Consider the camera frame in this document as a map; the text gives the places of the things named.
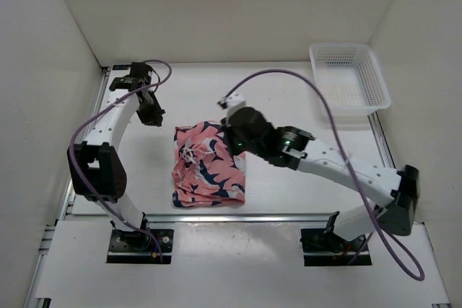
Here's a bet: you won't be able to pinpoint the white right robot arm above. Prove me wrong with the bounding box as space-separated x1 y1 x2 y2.
222 106 419 250

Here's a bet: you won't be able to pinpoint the black label sticker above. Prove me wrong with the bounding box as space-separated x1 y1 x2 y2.
111 64 131 71

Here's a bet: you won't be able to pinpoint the white plastic mesh basket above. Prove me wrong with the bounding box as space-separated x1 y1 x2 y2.
309 43 391 119

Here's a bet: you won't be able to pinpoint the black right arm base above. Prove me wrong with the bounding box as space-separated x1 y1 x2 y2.
300 229 372 267

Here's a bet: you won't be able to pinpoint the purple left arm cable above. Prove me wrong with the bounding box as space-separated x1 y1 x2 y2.
70 59 173 264

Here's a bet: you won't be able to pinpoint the aluminium table frame rail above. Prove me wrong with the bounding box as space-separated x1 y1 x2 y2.
36 63 450 307

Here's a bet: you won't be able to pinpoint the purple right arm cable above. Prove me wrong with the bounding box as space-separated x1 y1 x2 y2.
225 69 425 282

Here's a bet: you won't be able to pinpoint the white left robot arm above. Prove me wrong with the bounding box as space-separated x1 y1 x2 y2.
67 61 165 250

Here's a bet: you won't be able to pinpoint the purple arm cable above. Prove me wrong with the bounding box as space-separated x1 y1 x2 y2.
70 59 173 264
225 69 425 282

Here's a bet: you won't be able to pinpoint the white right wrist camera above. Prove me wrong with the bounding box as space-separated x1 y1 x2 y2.
217 92 246 117

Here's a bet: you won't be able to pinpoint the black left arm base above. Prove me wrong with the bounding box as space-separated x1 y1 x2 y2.
106 229 174 265

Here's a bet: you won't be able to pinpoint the pink shark print shorts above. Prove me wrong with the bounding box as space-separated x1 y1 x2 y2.
172 120 246 208

